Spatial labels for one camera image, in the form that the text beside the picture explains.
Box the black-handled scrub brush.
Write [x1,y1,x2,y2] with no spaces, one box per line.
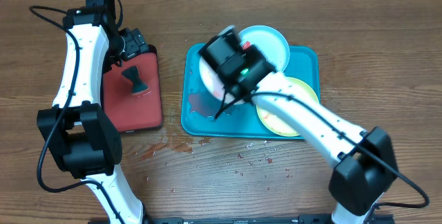
[121,66,148,96]

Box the white plate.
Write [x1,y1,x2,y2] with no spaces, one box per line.
[198,25,249,106]

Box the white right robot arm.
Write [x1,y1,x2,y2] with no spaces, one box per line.
[198,30,398,223]

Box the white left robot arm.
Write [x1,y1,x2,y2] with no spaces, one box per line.
[37,0,156,223]

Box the teal plastic serving tray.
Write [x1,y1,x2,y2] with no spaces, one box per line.
[181,43,320,140]

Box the light blue plate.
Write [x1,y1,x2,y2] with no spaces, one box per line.
[239,25,290,71]

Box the yellow-green plate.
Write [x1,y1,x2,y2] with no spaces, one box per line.
[256,77,320,138]

